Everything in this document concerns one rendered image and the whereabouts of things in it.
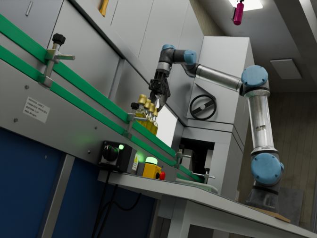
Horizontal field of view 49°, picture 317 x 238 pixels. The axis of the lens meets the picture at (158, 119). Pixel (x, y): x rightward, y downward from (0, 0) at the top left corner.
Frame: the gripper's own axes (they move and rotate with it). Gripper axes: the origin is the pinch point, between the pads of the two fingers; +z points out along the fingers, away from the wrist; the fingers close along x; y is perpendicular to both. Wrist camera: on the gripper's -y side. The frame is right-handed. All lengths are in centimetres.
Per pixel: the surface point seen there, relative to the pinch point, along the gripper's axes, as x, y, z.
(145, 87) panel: -12.0, -5.5, -13.8
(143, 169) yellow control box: 19, 37, 35
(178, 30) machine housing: -15, -38, -69
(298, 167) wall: 51, -1012, -178
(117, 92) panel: -11.5, 21.4, 0.1
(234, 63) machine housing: 13, -93, -74
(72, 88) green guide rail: 15, 85, 23
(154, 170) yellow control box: 23, 37, 35
